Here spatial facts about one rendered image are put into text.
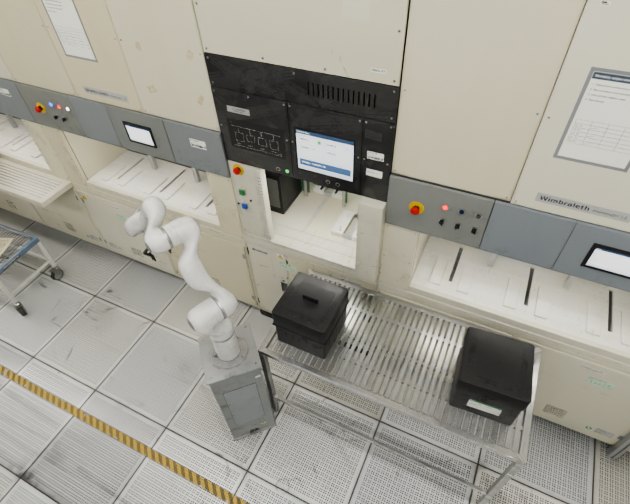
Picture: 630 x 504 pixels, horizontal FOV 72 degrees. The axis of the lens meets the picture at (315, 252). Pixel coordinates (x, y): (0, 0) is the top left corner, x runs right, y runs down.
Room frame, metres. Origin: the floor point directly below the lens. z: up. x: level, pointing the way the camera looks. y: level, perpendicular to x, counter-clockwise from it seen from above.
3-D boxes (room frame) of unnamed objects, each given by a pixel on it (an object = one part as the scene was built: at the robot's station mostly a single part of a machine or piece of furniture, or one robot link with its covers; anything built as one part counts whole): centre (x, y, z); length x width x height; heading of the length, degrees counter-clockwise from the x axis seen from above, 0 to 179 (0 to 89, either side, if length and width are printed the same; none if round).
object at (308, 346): (1.27, 0.03, 0.85); 0.28 x 0.28 x 0.17; 61
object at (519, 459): (1.13, -0.40, 0.38); 1.30 x 0.60 x 0.76; 62
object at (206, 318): (1.14, 0.49, 1.07); 0.19 x 0.12 x 0.24; 128
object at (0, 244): (2.33, 2.43, 0.47); 0.31 x 0.23 x 0.02; 84
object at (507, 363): (0.90, -0.76, 0.89); 0.29 x 0.29 x 0.25; 66
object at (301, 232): (2.10, -0.15, 0.98); 0.95 x 0.88 x 1.95; 152
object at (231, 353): (1.16, 0.47, 0.85); 0.19 x 0.19 x 0.18
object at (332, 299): (1.27, 0.03, 0.98); 0.29 x 0.29 x 0.13; 61
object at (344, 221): (1.91, -0.24, 0.89); 0.22 x 0.21 x 0.04; 152
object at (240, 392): (1.16, 0.47, 0.38); 0.28 x 0.28 x 0.76; 17
